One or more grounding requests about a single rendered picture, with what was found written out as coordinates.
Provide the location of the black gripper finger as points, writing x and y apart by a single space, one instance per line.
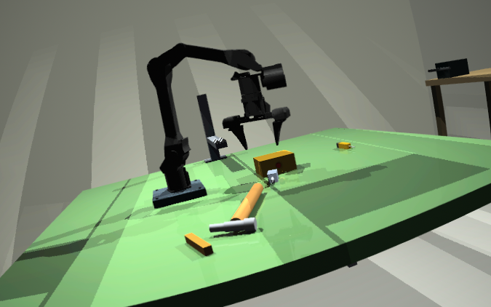
239 133
277 128

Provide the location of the brown rectangular block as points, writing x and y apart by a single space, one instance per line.
199 244

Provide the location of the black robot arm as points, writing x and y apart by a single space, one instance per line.
176 148

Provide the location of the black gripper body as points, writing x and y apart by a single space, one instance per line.
254 106

